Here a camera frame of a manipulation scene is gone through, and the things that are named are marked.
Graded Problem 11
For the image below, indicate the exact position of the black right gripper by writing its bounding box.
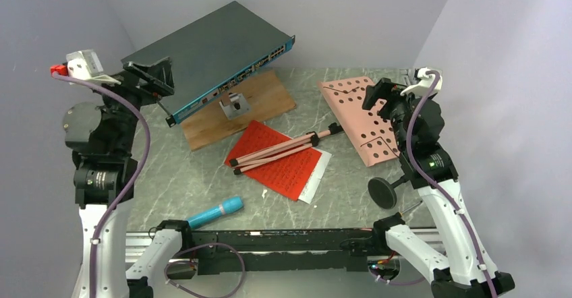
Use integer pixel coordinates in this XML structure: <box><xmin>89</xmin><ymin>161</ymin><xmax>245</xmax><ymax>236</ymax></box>
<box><xmin>362</xmin><ymin>77</ymin><xmax>425</xmax><ymax>151</ymax></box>

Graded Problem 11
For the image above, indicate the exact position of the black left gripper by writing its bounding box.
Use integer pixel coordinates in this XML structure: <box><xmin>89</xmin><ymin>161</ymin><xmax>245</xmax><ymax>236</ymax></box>
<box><xmin>92</xmin><ymin>55</ymin><xmax>175</xmax><ymax>152</ymax></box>

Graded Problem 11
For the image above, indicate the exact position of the pink music stand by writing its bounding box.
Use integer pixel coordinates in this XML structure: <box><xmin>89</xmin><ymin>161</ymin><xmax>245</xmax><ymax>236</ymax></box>
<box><xmin>229</xmin><ymin>76</ymin><xmax>400</xmax><ymax>175</ymax></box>

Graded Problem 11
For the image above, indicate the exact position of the red sheet music booklet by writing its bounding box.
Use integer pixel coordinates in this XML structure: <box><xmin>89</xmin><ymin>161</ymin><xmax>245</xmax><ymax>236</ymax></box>
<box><xmin>223</xmin><ymin>119</ymin><xmax>324</xmax><ymax>202</ymax></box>

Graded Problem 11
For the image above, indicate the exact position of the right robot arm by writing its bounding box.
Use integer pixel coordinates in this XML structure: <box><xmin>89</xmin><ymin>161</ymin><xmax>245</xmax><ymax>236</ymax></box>
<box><xmin>362</xmin><ymin>78</ymin><xmax>515</xmax><ymax>297</ymax></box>

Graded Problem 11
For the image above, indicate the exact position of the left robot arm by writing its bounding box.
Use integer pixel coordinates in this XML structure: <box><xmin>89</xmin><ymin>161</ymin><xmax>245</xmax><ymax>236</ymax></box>
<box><xmin>51</xmin><ymin>58</ymin><xmax>194</xmax><ymax>297</ymax></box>

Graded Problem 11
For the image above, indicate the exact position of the black round disc stand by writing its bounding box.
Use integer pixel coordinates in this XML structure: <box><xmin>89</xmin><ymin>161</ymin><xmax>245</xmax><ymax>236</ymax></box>
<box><xmin>367</xmin><ymin>175</ymin><xmax>408</xmax><ymax>210</ymax></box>

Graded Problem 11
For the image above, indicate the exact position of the white sheet music paper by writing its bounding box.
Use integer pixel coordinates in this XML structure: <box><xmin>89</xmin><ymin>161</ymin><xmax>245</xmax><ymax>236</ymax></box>
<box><xmin>298</xmin><ymin>150</ymin><xmax>332</xmax><ymax>204</ymax></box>

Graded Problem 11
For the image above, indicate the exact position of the wooden board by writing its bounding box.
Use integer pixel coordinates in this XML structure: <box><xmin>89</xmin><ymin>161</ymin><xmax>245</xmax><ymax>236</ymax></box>
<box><xmin>181</xmin><ymin>70</ymin><xmax>296</xmax><ymax>151</ymax></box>

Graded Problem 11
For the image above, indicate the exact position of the blue cylindrical tube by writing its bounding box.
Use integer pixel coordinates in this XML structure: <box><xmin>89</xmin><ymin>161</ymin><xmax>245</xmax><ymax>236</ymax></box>
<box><xmin>187</xmin><ymin>196</ymin><xmax>244</xmax><ymax>229</ymax></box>

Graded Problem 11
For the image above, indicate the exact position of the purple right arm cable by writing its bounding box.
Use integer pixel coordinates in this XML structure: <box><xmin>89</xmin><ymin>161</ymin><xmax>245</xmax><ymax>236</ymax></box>
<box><xmin>404</xmin><ymin>70</ymin><xmax>499</xmax><ymax>298</ymax></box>

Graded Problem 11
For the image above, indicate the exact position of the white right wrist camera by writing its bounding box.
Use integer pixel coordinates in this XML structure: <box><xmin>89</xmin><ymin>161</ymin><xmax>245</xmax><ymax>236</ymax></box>
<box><xmin>400</xmin><ymin>67</ymin><xmax>443</xmax><ymax>97</ymax></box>

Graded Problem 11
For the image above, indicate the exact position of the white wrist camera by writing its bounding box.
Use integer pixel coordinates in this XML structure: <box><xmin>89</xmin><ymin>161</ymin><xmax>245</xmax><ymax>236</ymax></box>
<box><xmin>400</xmin><ymin>67</ymin><xmax>443</xmax><ymax>97</ymax></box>
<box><xmin>50</xmin><ymin>49</ymin><xmax>121</xmax><ymax>85</ymax></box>

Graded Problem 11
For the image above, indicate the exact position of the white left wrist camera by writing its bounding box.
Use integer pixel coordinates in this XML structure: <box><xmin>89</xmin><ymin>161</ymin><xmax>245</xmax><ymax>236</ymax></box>
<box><xmin>50</xmin><ymin>49</ymin><xmax>121</xmax><ymax>85</ymax></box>

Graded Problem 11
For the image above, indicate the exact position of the dark grey network switch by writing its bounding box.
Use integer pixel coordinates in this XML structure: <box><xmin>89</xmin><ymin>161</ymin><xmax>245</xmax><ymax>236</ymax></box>
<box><xmin>122</xmin><ymin>1</ymin><xmax>295</xmax><ymax>127</ymax></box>

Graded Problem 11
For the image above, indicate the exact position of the small metal bracket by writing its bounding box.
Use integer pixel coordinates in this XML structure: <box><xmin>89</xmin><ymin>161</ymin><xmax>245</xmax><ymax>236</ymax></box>
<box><xmin>219</xmin><ymin>92</ymin><xmax>251</xmax><ymax>120</ymax></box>

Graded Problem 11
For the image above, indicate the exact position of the aluminium frame rail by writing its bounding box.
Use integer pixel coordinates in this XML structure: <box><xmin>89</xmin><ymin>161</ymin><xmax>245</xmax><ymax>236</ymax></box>
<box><xmin>125</xmin><ymin>231</ymin><xmax>154</xmax><ymax>266</ymax></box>

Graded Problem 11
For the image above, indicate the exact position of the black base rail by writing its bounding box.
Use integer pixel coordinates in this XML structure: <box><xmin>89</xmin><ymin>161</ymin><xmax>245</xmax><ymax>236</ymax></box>
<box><xmin>174</xmin><ymin>228</ymin><xmax>394</xmax><ymax>275</ymax></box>

